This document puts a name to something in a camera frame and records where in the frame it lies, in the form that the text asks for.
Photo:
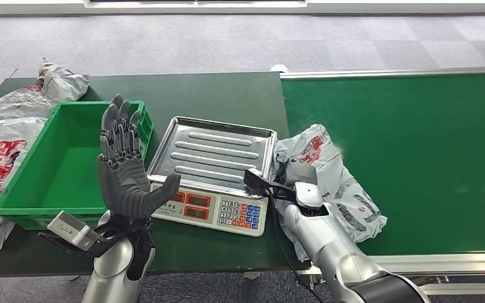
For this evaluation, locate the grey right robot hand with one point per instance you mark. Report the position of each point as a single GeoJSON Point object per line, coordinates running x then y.
{"type": "Point", "coordinates": [301, 172]}

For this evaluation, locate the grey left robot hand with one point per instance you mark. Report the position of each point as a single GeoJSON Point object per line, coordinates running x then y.
{"type": "Point", "coordinates": [123, 180]}

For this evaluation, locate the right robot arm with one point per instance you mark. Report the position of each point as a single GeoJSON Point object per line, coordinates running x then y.
{"type": "Point", "coordinates": [334, 246]}

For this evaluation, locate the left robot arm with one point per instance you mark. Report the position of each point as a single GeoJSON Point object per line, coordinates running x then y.
{"type": "Point", "coordinates": [113, 267]}

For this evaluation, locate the green plastic basket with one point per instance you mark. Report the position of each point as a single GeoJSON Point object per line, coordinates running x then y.
{"type": "Point", "coordinates": [67, 175]}

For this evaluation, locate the electronic scale with steel pan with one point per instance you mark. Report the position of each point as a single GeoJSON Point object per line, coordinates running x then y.
{"type": "Point", "coordinates": [213, 159]}

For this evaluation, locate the white conveyor end cap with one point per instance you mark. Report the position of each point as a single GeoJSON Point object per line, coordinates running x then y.
{"type": "Point", "coordinates": [279, 68]}

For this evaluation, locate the green belt conveyor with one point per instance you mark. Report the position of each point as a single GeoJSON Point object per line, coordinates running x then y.
{"type": "Point", "coordinates": [414, 159]}

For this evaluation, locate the white table foot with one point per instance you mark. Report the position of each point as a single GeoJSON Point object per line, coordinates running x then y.
{"type": "Point", "coordinates": [251, 275]}

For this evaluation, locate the crumpled grey parcel bag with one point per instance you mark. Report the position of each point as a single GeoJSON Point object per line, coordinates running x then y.
{"type": "Point", "coordinates": [46, 94]}

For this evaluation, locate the flat grey parcel bag, red print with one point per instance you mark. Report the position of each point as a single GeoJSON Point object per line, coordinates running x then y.
{"type": "Point", "coordinates": [4, 159]}

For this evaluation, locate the white skirting strip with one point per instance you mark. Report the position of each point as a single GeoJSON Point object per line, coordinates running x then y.
{"type": "Point", "coordinates": [37, 7]}

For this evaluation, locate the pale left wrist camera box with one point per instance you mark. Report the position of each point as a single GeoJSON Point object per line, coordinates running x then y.
{"type": "Point", "coordinates": [71, 230]}

